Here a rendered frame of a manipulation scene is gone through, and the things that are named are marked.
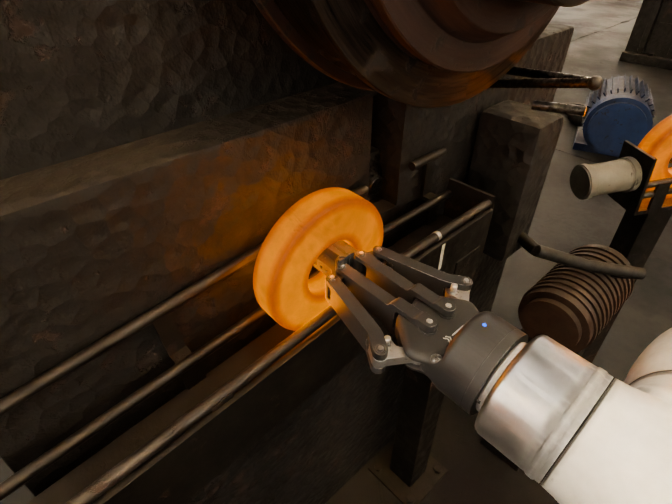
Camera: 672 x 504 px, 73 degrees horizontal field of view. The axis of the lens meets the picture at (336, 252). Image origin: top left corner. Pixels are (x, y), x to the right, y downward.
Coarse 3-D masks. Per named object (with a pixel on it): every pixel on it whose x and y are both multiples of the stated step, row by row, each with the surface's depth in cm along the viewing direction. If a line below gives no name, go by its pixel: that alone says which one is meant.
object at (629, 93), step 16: (608, 80) 240; (624, 80) 227; (592, 96) 231; (608, 96) 216; (624, 96) 210; (640, 96) 216; (592, 112) 218; (608, 112) 213; (624, 112) 210; (640, 112) 207; (592, 128) 220; (608, 128) 216; (624, 128) 213; (640, 128) 210; (576, 144) 239; (592, 144) 224; (608, 144) 220
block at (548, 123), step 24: (480, 120) 67; (504, 120) 64; (528, 120) 63; (552, 120) 63; (480, 144) 69; (504, 144) 66; (528, 144) 63; (552, 144) 66; (480, 168) 70; (504, 168) 67; (528, 168) 65; (504, 192) 69; (528, 192) 68; (504, 216) 71; (528, 216) 73; (504, 240) 73
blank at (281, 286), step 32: (320, 192) 42; (352, 192) 45; (288, 224) 40; (320, 224) 40; (352, 224) 44; (288, 256) 40; (256, 288) 42; (288, 288) 42; (320, 288) 48; (288, 320) 44
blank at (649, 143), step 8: (664, 120) 73; (656, 128) 73; (664, 128) 72; (648, 136) 74; (656, 136) 72; (664, 136) 71; (640, 144) 75; (648, 144) 73; (656, 144) 72; (664, 144) 72; (648, 152) 73; (656, 152) 73; (664, 152) 73; (664, 160) 74; (656, 168) 75; (664, 168) 75; (656, 176) 76; (664, 176) 76
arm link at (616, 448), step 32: (640, 384) 32; (608, 416) 27; (640, 416) 27; (576, 448) 27; (608, 448) 26; (640, 448) 25; (544, 480) 29; (576, 480) 27; (608, 480) 26; (640, 480) 25
